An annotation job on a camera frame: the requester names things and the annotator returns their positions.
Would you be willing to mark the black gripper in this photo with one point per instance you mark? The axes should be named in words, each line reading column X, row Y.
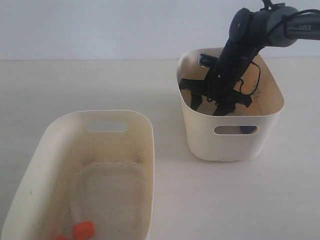
column 220, row 80

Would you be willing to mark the orange-capped clear tube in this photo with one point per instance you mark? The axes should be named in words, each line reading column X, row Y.
column 83, row 230

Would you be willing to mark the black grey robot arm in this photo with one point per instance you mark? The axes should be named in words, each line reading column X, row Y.
column 275, row 25

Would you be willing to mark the blue-capped tube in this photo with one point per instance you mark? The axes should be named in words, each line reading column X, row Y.
column 248, row 129

